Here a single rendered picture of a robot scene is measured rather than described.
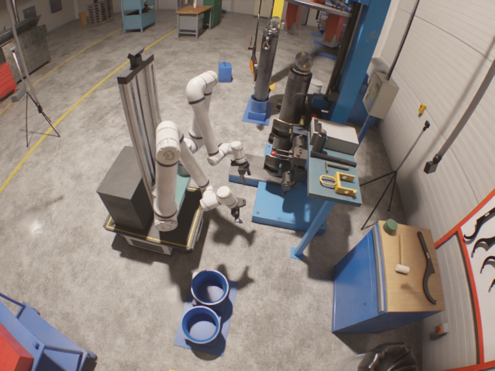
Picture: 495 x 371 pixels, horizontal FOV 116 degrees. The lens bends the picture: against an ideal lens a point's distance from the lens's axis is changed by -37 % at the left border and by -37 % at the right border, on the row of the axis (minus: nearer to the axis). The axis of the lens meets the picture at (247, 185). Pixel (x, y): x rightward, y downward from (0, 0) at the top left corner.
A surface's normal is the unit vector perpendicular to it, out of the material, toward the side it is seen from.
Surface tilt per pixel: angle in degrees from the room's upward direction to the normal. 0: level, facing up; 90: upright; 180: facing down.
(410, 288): 0
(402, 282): 0
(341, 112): 90
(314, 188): 0
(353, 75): 90
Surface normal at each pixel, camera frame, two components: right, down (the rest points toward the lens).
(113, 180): 0.11, -0.64
